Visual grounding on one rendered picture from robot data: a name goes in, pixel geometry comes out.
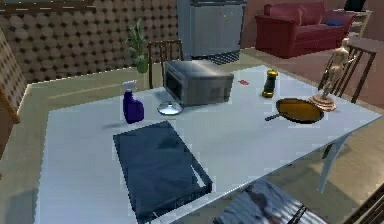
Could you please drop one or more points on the dark blue flat console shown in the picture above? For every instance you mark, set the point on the dark blue flat console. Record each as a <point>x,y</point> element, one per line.
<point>160,166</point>

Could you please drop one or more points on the silver round lid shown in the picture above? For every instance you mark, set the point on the silver round lid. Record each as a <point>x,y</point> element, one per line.
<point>170,109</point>

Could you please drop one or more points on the grey microwave oven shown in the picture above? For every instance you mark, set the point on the grey microwave oven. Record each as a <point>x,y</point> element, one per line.
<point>200,83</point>

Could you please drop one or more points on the small red card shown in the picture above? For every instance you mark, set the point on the small red card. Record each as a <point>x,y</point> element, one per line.
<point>244,82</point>

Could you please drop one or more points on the blue spray bottle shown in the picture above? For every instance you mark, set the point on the blue spray bottle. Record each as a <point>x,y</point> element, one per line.
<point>132,108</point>

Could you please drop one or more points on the pale grey table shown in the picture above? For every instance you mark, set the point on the pale grey table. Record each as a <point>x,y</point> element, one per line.
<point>253,140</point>

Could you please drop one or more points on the brown wooden chair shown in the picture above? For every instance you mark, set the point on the brown wooden chair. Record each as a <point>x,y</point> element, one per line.
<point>368,210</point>
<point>156,53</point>
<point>361,71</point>

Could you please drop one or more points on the green house plant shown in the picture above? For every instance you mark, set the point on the green house plant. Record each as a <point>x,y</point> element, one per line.
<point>139,50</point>

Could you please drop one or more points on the green gold pepper mill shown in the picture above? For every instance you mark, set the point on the green gold pepper mill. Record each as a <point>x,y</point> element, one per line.
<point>270,85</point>

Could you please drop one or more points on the grey fridge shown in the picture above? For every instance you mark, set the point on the grey fridge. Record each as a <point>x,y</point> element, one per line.
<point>213,30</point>

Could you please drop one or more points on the black frying pan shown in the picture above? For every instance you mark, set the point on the black frying pan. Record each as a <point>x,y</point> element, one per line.
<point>298,111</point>

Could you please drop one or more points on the grey striped chair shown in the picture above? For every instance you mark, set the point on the grey striped chair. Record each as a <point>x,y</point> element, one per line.
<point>260,206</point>

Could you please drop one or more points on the red sofa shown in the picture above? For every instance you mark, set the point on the red sofa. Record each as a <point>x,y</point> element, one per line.
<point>290,33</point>

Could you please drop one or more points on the tan figure statue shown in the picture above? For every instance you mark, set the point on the tan figure statue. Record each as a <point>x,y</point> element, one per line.
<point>337,65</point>

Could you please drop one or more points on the blue cushion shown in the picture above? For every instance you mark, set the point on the blue cushion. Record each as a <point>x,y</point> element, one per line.
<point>334,23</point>

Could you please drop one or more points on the pale side table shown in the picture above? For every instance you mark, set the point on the pale side table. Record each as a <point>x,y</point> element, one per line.
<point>361,20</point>

